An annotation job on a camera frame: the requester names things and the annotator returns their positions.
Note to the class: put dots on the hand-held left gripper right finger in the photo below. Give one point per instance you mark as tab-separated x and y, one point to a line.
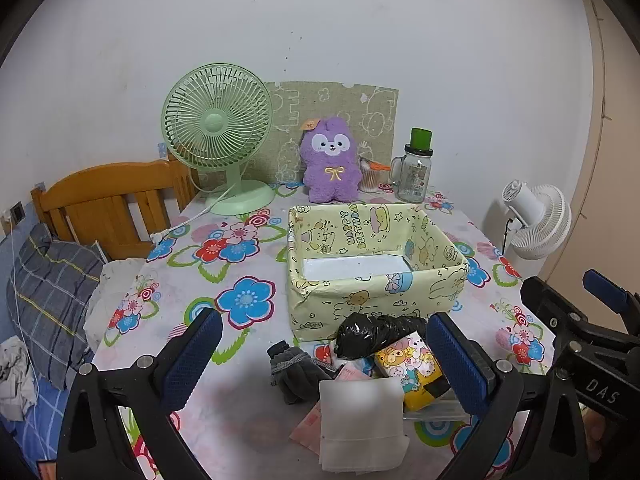
457	355

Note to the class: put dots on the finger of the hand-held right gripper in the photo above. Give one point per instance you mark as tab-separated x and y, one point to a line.
605	287
555	305

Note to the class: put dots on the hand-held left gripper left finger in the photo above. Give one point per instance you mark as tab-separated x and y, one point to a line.
192	355

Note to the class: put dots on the green orange snack packet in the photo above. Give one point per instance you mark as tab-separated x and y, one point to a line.
410	365

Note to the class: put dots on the black fuzzy object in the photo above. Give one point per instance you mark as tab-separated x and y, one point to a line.
375	332

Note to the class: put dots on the dark grey knit gloves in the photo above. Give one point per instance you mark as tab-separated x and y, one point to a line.
295	372

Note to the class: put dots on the yellow cartoon printed box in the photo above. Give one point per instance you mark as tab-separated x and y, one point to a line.
350	305

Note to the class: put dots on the white soft tissue pack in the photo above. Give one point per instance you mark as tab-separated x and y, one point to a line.
360	425

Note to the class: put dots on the pink printed packet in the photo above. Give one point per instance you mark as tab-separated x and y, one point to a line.
306	430

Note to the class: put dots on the person's right hand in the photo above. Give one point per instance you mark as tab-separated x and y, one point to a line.
595	435

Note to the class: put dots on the white standing fan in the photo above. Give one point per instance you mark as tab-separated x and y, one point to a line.
545	225

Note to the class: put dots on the white bedding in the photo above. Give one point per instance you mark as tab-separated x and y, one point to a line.
110	285

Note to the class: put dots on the beige cabinet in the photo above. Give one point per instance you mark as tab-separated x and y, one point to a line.
620	160

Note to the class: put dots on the grey plaid pillow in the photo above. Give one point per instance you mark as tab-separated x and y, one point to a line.
50	285

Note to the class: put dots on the blue bed sheet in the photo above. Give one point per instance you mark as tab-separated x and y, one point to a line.
42	410

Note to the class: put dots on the crumpled white cloth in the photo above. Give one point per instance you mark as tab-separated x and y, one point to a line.
15	375

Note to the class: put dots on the glass mug jar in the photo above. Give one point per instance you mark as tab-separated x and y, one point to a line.
412	180

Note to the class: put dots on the cotton swab container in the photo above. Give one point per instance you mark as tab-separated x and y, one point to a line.
370	180

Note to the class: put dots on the small orange scissors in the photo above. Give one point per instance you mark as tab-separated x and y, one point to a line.
380	165

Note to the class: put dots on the green plastic cup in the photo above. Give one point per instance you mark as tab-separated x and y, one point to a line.
421	138

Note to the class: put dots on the purple plush toy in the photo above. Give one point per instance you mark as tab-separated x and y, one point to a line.
330	175

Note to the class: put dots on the green desk fan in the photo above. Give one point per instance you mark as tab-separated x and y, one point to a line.
215	125

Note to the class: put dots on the green printed board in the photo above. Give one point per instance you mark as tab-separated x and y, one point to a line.
350	110

